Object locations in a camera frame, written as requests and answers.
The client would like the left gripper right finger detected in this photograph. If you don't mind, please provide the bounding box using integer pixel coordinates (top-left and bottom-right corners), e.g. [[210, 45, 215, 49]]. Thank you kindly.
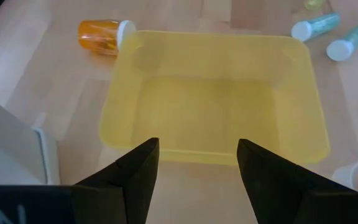
[[236, 138, 358, 224]]

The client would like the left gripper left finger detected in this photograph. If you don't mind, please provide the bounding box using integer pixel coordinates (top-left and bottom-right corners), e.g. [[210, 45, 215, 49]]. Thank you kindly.
[[73, 137, 161, 224]]

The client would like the orange pill bottle white cap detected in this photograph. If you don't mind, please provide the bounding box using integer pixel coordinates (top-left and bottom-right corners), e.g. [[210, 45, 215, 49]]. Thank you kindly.
[[77, 19, 137, 57]]

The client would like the teal pill bottle white cap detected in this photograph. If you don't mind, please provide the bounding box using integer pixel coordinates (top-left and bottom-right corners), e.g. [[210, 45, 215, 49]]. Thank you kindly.
[[326, 22, 358, 62], [290, 12, 342, 42]]

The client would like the clear frosted plastic bin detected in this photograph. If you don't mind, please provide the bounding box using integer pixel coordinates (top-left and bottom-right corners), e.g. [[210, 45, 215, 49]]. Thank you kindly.
[[332, 160, 358, 192]]

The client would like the yellow plastic bin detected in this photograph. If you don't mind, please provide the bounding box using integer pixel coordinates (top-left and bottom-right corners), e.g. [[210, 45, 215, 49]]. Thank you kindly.
[[99, 30, 331, 166]]

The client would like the white faceted plant pot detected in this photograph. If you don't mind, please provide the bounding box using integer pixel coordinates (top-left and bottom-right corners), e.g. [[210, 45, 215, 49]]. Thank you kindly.
[[0, 92, 62, 186]]

